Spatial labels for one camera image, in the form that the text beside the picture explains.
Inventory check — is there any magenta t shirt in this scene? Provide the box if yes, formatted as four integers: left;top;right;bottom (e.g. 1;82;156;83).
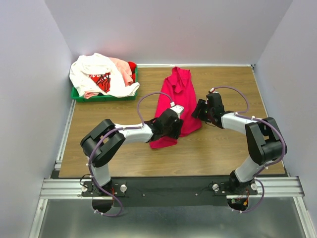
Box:
155;67;202;137

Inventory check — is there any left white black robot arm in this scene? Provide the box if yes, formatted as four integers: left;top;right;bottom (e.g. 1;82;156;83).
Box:
80;105;185;196

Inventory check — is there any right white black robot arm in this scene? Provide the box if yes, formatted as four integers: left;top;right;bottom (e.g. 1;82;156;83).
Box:
192;93;287;194

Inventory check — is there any red t shirt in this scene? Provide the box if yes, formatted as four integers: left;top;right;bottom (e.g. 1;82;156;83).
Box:
128;61;137;82

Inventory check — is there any light pink t shirt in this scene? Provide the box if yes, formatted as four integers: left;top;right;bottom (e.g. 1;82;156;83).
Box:
83;53;139;99

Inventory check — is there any green plastic bin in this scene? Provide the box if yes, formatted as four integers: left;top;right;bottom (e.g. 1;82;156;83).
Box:
71;66;138;103

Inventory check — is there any white printed t shirt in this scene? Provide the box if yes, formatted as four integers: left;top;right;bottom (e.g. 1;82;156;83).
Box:
69;53;140;99

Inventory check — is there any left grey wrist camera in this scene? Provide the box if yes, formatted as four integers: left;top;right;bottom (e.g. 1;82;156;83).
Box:
170;105;185;118

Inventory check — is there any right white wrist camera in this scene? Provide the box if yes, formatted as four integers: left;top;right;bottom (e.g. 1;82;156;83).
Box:
209;87;217;94

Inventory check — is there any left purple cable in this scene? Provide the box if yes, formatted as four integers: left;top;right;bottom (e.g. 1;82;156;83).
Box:
88;91;176;218

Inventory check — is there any purple cable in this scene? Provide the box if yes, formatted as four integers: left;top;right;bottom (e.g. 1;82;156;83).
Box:
88;91;176;218
215;85;285;214

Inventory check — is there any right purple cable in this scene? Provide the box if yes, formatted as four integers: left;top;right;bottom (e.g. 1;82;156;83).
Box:
215;85;285;214

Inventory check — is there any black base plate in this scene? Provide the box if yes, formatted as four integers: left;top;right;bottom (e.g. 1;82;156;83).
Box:
81;176;258;210

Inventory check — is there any aluminium frame rail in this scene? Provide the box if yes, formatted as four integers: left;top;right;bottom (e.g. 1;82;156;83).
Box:
28;176;310;238

